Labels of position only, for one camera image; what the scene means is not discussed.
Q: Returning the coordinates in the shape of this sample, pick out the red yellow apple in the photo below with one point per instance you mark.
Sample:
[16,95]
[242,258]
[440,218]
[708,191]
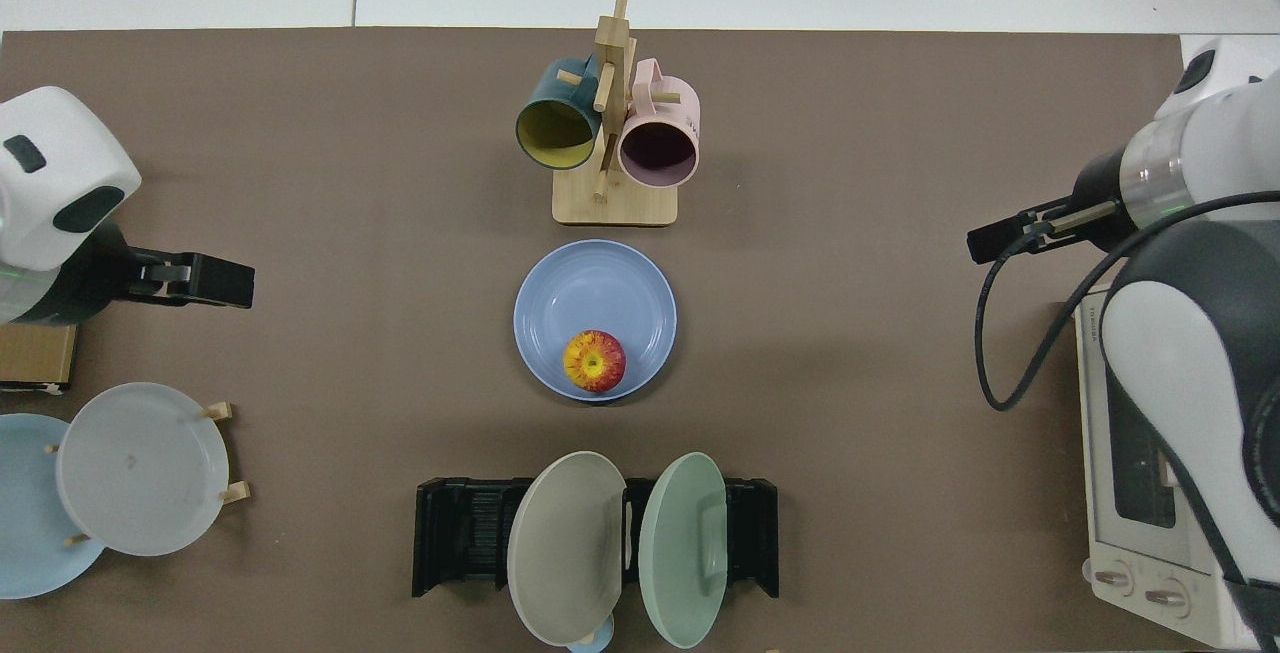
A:
[595,361]

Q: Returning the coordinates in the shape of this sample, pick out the grey plate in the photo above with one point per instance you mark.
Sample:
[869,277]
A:
[140,473]

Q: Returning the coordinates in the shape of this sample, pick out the wooden plate rack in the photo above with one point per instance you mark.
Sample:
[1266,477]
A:
[238,493]

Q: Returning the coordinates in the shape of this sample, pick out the light blue plate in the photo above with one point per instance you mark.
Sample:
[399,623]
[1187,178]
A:
[30,533]

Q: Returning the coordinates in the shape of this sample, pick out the black dish rack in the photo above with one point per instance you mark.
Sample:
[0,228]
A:
[460,533]

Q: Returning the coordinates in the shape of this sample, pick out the beige plate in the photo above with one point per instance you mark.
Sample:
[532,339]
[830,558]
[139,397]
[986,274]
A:
[565,553]

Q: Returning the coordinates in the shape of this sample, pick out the pale green plate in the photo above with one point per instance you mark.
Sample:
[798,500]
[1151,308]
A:
[680,553]

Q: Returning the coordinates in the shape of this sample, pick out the brown table cloth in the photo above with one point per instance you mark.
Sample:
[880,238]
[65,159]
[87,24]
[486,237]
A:
[350,283]

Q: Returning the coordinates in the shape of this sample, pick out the pale toaster oven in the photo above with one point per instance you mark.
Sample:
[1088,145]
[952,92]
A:
[1100,413]

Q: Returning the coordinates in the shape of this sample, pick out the pink cup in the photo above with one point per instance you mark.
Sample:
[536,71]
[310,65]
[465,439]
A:
[660,148]

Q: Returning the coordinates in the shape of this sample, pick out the dark teal cup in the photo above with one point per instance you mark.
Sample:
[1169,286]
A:
[555,133]

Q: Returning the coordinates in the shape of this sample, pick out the wooden cup stand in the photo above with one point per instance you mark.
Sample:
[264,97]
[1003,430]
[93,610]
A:
[615,203]

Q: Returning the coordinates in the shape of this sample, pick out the small blue round thing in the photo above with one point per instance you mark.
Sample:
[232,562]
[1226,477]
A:
[590,641]

